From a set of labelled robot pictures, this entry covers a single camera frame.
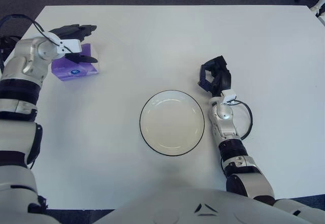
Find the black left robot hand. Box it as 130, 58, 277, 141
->
48, 24, 99, 65

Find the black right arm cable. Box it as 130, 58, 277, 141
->
232, 100, 253, 141

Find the black bag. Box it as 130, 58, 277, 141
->
0, 35, 22, 57

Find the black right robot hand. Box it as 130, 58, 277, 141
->
197, 55, 238, 105

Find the white plate with black rim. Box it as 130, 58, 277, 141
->
139, 89, 205, 157

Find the grey robot torso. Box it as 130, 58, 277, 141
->
93, 187, 313, 224

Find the purple tissue paper pack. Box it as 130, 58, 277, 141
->
50, 43, 99, 82

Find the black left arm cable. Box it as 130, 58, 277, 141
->
0, 14, 71, 170

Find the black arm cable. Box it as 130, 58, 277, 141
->
0, 14, 71, 170
232, 100, 253, 141

